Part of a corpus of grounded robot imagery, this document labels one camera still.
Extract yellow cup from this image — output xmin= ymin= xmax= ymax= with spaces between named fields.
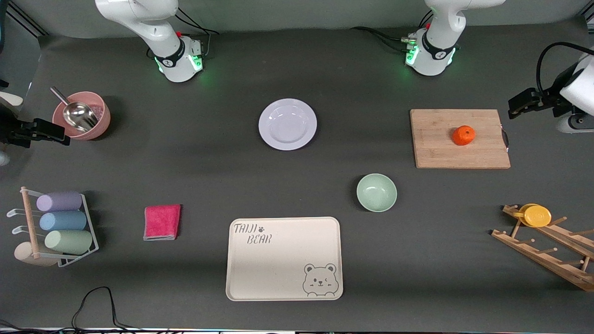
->
xmin=513 ymin=204 xmax=552 ymax=228

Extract black right arm base cables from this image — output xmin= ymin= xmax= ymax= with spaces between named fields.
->
xmin=147 ymin=8 xmax=220 ymax=59

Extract beige cup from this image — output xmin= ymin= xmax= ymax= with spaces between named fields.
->
xmin=14 ymin=242 xmax=58 ymax=267

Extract black arm base cables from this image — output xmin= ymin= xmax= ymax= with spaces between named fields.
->
xmin=147 ymin=8 xmax=220 ymax=59
xmin=350 ymin=12 xmax=433 ymax=54

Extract purple cup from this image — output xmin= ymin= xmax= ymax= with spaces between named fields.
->
xmin=36 ymin=192 xmax=83 ymax=212

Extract black cable on table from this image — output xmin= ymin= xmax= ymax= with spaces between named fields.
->
xmin=0 ymin=286 xmax=186 ymax=334

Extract light green bowl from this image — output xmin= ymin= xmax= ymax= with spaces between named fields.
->
xmin=356 ymin=173 xmax=398 ymax=212

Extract black left arm base cables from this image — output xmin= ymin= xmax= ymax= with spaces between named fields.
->
xmin=350 ymin=12 xmax=433 ymax=54

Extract wooden cutting board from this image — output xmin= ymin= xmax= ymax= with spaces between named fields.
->
xmin=410 ymin=109 xmax=511 ymax=169

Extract orange fruit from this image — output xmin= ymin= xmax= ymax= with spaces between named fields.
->
xmin=452 ymin=125 xmax=476 ymax=146

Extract metal scoop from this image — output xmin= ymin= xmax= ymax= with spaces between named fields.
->
xmin=50 ymin=87 xmax=99 ymax=133

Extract pink folded cloth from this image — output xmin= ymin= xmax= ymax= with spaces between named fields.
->
xmin=143 ymin=204 xmax=181 ymax=241

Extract wooden peg drying rack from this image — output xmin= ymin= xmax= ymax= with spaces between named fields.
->
xmin=491 ymin=204 xmax=594 ymax=292

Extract black metal rail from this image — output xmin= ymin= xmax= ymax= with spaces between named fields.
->
xmin=7 ymin=2 xmax=48 ymax=37

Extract white wire cup rack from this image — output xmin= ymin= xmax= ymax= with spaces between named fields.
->
xmin=6 ymin=186 xmax=99 ymax=268

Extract cream bear print tray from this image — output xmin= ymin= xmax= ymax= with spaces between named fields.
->
xmin=226 ymin=217 xmax=344 ymax=302

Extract pink bowl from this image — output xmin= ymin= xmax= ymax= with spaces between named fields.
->
xmin=52 ymin=91 xmax=111 ymax=141

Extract white round plate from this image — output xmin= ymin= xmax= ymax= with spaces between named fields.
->
xmin=258 ymin=98 xmax=318 ymax=151

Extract blue cup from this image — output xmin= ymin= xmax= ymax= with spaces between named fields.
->
xmin=39 ymin=211 xmax=87 ymax=231

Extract green cup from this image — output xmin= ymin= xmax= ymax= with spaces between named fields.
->
xmin=45 ymin=230 xmax=93 ymax=255

